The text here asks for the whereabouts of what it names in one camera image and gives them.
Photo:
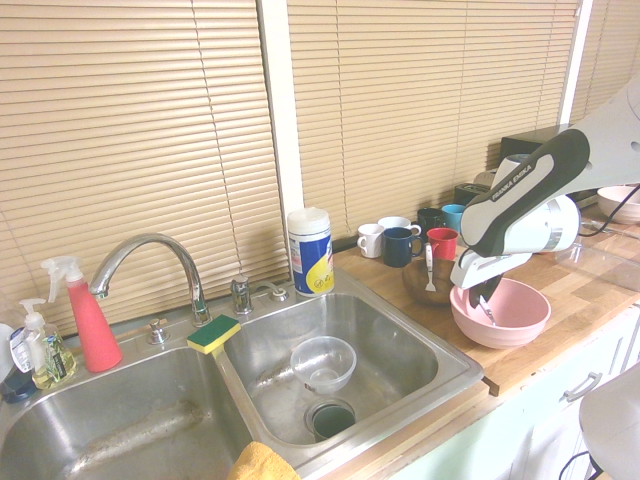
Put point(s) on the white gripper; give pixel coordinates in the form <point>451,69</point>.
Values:
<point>480,267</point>

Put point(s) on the silver metal spoon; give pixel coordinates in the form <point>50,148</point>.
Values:
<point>488,312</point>

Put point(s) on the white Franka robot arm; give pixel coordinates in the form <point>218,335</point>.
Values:
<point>530,200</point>

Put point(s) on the chrome sink knob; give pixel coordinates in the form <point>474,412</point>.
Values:
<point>157,332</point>

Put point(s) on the stainless steel double sink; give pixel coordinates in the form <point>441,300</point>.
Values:
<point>150,400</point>

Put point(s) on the pink bowl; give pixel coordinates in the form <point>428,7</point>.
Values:
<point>520,320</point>

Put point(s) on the red mug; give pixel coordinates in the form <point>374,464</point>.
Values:
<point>444,245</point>

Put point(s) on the brown wooden bowl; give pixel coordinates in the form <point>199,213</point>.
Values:
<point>420,290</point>

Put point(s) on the teal mug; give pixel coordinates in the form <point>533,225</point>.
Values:
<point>454,215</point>

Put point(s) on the black mug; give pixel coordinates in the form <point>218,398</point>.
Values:
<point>429,219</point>

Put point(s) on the navy blue mug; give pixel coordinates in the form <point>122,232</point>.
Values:
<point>397,247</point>

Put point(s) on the black toaster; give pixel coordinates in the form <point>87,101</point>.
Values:
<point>467,192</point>

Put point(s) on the wide white mug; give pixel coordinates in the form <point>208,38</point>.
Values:
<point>397,222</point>

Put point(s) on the clear plastic container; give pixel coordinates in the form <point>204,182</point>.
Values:
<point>605,260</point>

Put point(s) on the small white mug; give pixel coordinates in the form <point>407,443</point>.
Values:
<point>369,242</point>

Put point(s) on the light green cabinet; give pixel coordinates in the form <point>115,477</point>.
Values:
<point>525,430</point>

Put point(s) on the black microwave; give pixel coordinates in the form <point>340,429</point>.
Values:
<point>525,142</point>

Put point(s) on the beige bowl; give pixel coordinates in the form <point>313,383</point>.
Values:
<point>620,202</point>

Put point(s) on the disinfecting wipes canister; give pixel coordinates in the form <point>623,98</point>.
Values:
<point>311,255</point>

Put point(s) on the clear plastic bowl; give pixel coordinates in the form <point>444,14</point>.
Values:
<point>320,360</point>

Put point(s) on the white rounded robot part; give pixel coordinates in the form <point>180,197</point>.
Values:
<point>615,415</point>

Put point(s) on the grey green cup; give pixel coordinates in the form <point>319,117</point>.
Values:
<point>332,420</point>

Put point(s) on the narrow beige window blind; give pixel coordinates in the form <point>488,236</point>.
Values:
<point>607,50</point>

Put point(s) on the yellow green sponge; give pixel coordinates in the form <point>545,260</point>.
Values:
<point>212,335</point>

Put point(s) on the yellow cloth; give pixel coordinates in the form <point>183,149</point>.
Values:
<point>260,462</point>

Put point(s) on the chrome faucet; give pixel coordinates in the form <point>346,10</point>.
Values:
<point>150,250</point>

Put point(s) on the wide beige window blind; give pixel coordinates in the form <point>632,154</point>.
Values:
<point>125,150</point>

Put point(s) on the red spray bottle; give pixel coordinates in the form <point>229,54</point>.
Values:
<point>92,325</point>

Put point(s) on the yellow liquid soap pump bottle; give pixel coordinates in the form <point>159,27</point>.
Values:
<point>50,360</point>

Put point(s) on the blue label soap bottle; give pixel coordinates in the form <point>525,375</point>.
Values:
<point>20,350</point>

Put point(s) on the dark blue scrubber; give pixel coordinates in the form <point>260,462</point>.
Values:
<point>17,389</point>

